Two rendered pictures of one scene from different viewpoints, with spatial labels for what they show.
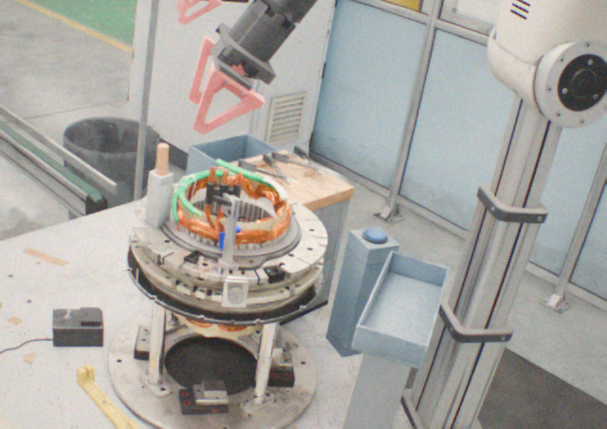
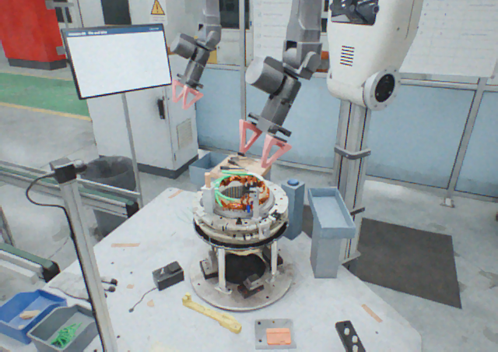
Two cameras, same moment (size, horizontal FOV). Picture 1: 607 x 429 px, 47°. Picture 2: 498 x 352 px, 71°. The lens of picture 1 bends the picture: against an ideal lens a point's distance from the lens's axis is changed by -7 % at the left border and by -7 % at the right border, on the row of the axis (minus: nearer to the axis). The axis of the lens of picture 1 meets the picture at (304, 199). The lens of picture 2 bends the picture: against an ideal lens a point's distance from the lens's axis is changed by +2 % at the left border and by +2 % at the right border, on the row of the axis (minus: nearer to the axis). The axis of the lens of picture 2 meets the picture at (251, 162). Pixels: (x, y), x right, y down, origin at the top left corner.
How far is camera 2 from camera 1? 34 cm
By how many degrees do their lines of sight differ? 13
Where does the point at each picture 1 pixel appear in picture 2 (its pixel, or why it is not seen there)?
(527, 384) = not seen: hidden behind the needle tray
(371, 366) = (323, 243)
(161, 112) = (118, 146)
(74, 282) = (149, 251)
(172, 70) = (118, 124)
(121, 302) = (180, 252)
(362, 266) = (292, 197)
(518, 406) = not seen: hidden behind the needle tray
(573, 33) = (379, 67)
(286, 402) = (285, 272)
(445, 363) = not seen: hidden behind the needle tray
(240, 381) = (257, 269)
